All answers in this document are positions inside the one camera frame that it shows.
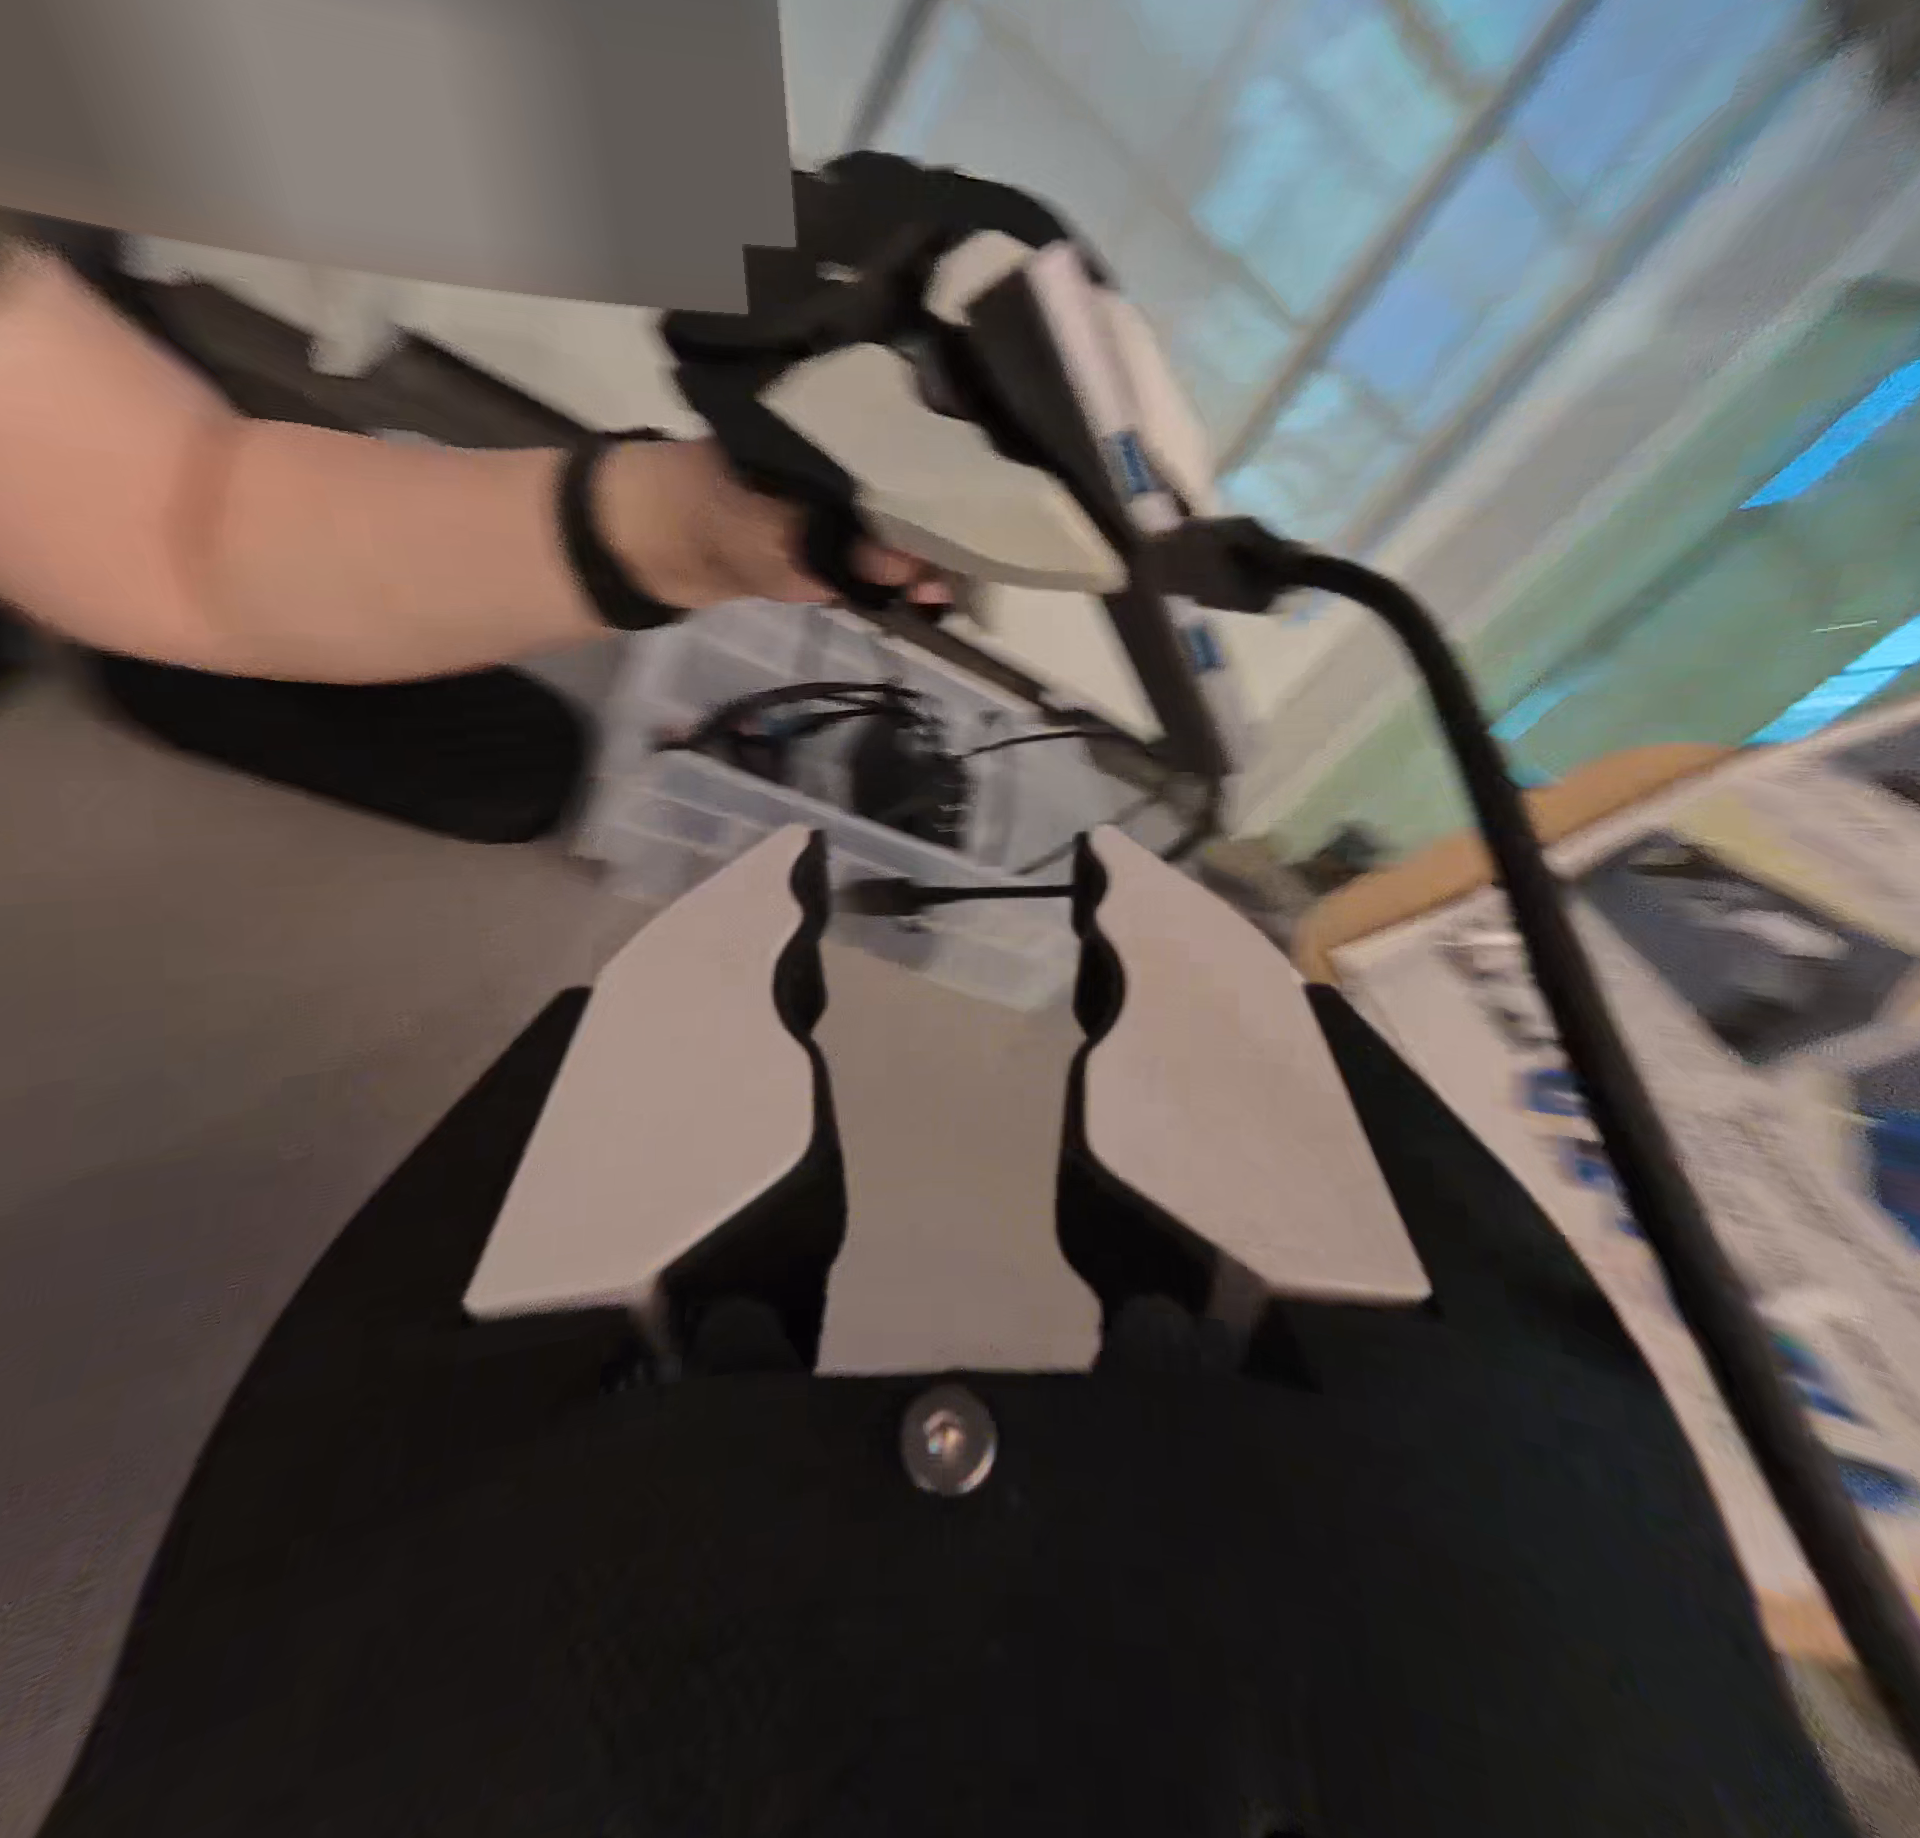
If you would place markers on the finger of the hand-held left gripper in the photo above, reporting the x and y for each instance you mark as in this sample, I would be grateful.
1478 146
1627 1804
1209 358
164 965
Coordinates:
960 488
1141 382

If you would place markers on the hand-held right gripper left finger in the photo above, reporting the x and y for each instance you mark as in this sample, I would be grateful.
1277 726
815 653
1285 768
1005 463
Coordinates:
660 1119

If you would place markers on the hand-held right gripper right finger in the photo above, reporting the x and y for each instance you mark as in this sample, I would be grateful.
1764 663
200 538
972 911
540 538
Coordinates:
1244 1119

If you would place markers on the grey slim USB hub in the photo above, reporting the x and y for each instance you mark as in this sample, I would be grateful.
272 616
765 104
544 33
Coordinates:
1185 682

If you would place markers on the clear plastic bin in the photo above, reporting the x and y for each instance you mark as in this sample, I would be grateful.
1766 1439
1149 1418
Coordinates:
721 818

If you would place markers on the person's left forearm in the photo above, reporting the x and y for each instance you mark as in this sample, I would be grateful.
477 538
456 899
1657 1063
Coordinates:
301 548

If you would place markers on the person's left hand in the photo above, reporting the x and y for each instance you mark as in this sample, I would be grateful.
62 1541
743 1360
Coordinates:
704 532

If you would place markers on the black wrist band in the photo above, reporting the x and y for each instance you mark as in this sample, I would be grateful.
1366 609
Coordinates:
601 578

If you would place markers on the instruction sheet on stand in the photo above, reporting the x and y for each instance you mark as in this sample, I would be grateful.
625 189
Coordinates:
1425 863

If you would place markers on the window with white blinds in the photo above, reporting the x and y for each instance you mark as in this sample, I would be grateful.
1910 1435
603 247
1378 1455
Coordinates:
1425 143

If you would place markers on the black mesh wrist rest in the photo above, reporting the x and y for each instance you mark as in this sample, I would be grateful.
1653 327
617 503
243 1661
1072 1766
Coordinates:
374 758

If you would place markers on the printed instruction poster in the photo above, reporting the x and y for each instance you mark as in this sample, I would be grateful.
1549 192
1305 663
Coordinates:
1725 1119

